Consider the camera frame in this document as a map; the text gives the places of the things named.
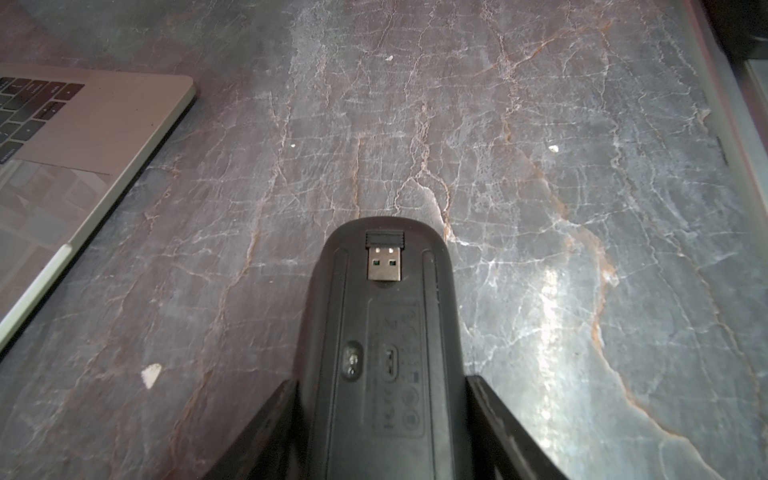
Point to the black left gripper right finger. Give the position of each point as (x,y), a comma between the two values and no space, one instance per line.
(502,448)

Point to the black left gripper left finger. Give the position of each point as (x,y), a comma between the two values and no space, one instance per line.
(261,450)

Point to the black wireless mouse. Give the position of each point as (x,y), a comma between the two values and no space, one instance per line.
(382,389)

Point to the small usb mouse receiver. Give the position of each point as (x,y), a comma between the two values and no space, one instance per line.
(384,248)

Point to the silver laptop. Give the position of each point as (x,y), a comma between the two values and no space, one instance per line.
(71,142)

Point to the aluminium front rail frame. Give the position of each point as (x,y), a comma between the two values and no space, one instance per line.
(728,40)

